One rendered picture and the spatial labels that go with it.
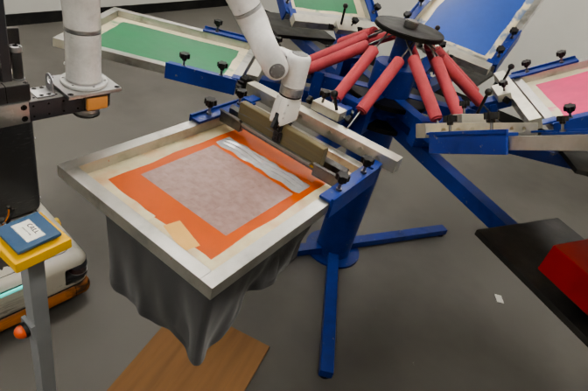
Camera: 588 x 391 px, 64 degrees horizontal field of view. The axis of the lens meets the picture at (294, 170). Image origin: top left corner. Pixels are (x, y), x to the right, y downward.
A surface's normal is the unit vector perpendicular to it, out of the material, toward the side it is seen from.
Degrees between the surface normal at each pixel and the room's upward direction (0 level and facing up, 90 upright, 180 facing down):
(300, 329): 0
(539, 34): 90
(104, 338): 0
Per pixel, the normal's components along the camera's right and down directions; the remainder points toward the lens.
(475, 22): -0.13, -0.52
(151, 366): 0.22, -0.82
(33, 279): 0.78, 0.46
